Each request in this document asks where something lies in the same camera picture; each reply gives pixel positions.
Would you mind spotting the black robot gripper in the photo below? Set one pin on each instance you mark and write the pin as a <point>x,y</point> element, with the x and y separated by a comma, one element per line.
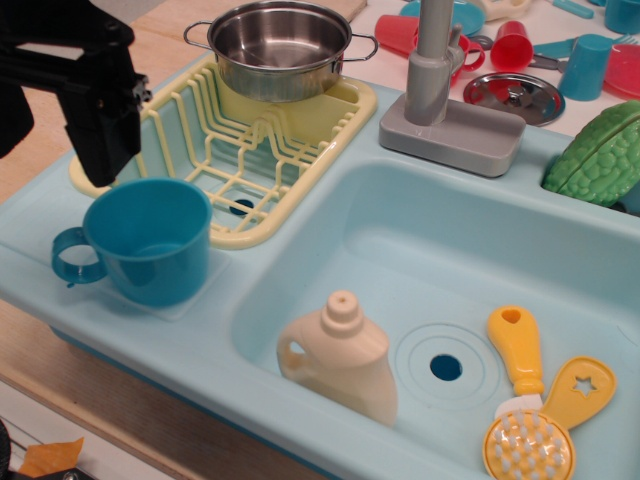
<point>79,53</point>

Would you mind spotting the blue plastic cup with handle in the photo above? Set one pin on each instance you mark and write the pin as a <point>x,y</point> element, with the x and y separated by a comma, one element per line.
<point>150,237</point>

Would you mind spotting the stainless steel pot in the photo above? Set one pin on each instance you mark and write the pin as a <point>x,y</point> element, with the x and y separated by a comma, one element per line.
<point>276,51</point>

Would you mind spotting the red cup lying down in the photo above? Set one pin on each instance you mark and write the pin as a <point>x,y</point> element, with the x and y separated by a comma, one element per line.
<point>398,34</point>

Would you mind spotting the red upright cup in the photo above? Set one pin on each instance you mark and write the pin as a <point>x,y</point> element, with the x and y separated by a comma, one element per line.
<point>512,50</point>

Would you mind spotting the steel pot lid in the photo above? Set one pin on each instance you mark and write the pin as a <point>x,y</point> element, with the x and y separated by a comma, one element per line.
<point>535,100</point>

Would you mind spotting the blue inverted cup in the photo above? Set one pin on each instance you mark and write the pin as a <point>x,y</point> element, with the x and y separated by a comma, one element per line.
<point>583,77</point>

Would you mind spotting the blue cup top right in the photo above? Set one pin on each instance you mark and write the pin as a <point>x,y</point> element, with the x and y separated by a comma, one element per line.
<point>622,16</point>

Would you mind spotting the pale yellow dish rack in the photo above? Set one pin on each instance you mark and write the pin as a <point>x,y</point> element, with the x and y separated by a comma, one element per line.
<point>255,161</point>

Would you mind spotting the grey toy faucet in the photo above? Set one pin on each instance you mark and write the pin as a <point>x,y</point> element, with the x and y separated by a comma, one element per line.
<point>425,123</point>

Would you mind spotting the cream toy detergent bottle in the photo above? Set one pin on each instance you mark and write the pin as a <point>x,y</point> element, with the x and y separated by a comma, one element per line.
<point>339,353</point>

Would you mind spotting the orange tape piece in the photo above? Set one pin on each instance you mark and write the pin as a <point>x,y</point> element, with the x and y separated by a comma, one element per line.
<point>51,458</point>

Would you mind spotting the light blue toy sink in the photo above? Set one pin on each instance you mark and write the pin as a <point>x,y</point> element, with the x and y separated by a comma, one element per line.
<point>428,250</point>

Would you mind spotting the red mug behind faucet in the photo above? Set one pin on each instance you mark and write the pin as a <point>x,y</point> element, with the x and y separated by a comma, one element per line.
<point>474,57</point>

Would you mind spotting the blue plate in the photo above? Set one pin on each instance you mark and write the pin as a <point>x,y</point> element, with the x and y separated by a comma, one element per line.
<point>468,15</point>

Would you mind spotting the cream toy item top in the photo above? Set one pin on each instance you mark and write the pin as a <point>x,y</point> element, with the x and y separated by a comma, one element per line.
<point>503,9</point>

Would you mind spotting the yellow dish brush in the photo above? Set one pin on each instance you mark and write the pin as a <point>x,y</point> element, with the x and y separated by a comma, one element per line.
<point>514,332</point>

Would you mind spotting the blue toy knife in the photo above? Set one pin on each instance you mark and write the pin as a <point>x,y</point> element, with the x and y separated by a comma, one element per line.
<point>558,49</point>

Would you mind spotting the green bumpy toy vegetable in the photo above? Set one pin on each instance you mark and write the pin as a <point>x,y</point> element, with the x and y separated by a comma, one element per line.
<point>601,164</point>

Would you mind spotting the red bowl right edge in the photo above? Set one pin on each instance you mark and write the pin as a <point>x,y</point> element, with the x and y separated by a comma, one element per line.
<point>622,74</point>

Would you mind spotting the yellow round scrubber brush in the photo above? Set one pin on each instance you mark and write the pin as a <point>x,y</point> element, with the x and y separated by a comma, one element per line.
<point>536,443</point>

